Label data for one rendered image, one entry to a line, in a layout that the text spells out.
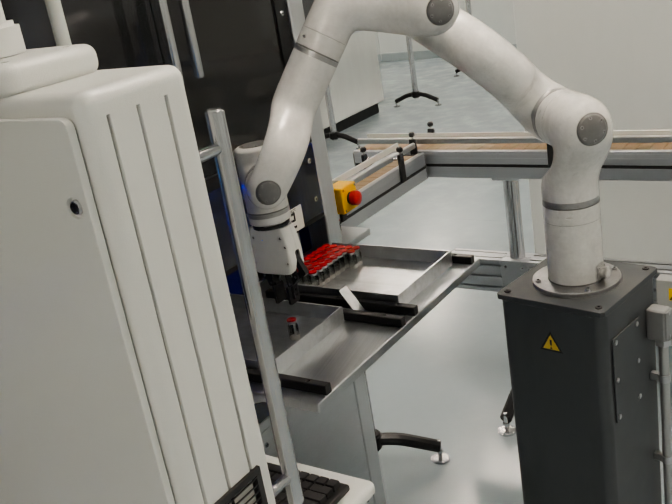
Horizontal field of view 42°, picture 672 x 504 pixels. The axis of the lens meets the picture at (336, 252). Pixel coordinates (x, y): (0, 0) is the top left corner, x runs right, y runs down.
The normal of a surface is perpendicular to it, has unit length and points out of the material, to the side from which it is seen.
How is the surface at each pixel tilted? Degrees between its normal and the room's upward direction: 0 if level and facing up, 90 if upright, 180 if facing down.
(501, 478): 0
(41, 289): 90
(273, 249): 91
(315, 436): 90
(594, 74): 90
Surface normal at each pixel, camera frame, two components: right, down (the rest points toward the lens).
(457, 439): -0.16, -0.93
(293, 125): 0.43, -0.45
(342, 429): 0.83, 0.07
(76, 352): -0.55, 0.37
